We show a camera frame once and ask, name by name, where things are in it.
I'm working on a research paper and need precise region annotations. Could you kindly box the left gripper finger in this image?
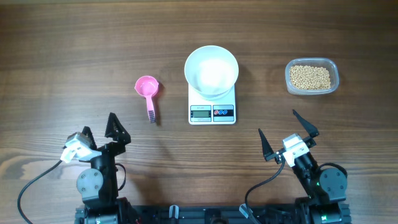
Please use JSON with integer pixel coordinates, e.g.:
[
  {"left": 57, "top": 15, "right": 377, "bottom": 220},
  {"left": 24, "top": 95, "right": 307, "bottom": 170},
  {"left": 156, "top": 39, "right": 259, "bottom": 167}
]
[
  {"left": 104, "top": 113, "right": 131, "bottom": 145},
  {"left": 81, "top": 126, "right": 97, "bottom": 149}
]

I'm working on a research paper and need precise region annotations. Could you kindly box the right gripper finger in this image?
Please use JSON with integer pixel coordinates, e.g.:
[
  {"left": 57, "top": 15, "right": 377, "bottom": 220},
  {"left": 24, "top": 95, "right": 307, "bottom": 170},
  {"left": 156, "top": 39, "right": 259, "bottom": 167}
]
[
  {"left": 258, "top": 128, "right": 275, "bottom": 161},
  {"left": 292, "top": 110, "right": 319, "bottom": 138}
]

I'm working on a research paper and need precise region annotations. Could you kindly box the pink measuring scoop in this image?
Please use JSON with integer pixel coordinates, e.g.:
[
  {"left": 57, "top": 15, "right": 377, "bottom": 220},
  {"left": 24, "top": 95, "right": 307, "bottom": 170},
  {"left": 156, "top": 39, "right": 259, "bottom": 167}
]
[{"left": 134, "top": 76, "right": 159, "bottom": 123}]

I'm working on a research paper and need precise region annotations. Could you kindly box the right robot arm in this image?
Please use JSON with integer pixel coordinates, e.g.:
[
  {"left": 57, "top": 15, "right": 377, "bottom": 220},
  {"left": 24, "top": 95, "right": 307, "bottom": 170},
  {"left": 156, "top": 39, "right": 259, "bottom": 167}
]
[{"left": 249, "top": 111, "right": 351, "bottom": 223}]

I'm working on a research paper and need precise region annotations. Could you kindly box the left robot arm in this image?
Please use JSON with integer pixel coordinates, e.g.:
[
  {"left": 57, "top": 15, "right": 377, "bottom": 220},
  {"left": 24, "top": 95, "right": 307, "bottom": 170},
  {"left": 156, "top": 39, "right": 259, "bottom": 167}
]
[{"left": 74, "top": 113, "right": 141, "bottom": 224}]

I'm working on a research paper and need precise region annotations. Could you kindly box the white digital kitchen scale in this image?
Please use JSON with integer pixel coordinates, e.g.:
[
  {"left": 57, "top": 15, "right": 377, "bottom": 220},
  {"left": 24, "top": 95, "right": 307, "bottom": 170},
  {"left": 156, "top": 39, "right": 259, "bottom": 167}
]
[{"left": 188, "top": 85, "right": 237, "bottom": 125}]

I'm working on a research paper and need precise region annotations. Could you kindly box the white bowl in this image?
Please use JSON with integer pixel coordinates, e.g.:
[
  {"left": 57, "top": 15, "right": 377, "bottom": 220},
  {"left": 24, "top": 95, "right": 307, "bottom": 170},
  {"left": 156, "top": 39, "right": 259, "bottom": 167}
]
[{"left": 184, "top": 45, "right": 239, "bottom": 98}]

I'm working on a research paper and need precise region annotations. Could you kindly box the pile of soybeans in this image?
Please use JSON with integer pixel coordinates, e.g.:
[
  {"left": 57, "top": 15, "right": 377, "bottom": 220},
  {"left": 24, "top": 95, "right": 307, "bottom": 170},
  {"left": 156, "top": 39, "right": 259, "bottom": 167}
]
[{"left": 289, "top": 65, "right": 331, "bottom": 90}]

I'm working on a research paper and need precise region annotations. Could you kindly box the clear plastic container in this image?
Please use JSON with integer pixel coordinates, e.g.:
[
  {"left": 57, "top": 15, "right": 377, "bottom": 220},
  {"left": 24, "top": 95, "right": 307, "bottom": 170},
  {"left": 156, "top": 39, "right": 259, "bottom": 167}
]
[{"left": 285, "top": 58, "right": 340, "bottom": 95}]

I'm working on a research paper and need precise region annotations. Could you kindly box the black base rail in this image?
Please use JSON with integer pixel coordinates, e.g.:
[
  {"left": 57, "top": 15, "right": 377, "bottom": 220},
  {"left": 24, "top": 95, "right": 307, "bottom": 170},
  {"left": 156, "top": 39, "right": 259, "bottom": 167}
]
[{"left": 74, "top": 203, "right": 352, "bottom": 224}]

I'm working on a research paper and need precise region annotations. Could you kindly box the left black cable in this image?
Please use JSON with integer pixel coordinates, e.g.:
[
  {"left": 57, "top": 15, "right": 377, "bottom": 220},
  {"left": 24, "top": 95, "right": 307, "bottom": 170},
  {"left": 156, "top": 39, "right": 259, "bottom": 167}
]
[{"left": 17, "top": 159, "right": 63, "bottom": 224}]

